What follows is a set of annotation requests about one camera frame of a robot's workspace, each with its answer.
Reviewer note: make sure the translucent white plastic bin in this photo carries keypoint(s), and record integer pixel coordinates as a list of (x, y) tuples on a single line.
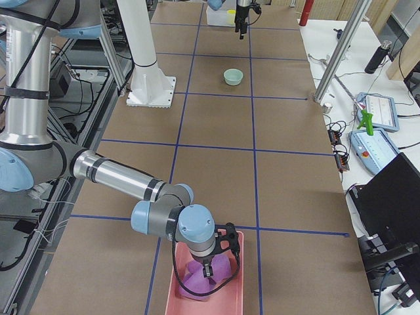
[(219, 18)]

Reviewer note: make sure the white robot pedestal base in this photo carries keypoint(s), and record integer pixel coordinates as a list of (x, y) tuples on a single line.
[(150, 87)]

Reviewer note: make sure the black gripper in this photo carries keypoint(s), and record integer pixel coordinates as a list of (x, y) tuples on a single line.
[(204, 260), (241, 13)]

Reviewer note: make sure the far blue teach pendant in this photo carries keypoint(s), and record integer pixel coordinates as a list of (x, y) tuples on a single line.
[(382, 108)]

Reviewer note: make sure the black water bottle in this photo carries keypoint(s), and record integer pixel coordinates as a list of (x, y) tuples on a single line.
[(378, 56)]

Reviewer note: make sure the purple fleece cloth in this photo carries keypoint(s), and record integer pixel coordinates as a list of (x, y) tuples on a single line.
[(196, 282)]

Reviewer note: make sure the black monitor stand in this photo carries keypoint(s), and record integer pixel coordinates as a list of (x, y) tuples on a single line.
[(378, 260)]

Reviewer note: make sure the red cylinder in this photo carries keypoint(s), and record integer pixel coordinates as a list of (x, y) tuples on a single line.
[(306, 12)]

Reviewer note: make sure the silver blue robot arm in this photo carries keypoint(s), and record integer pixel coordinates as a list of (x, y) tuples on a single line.
[(30, 156), (217, 4)]

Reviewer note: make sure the green plastic clamp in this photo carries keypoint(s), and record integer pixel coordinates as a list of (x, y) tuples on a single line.
[(366, 122)]

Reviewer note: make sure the blue teach pendant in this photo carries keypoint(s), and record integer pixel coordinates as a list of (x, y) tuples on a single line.
[(375, 152), (382, 108)]

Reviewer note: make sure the near blue teach pendant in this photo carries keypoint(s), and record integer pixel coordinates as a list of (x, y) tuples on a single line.
[(375, 152)]

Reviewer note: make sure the aluminium frame post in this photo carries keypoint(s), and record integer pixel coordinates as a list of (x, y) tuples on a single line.
[(349, 31)]

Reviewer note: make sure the black laptop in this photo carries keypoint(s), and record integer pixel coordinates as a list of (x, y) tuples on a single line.
[(388, 205)]

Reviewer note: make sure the pink plastic tray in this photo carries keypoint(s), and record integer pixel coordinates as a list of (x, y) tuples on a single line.
[(229, 300)]

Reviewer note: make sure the light green bowl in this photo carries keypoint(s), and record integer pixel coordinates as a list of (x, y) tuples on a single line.
[(232, 76)]

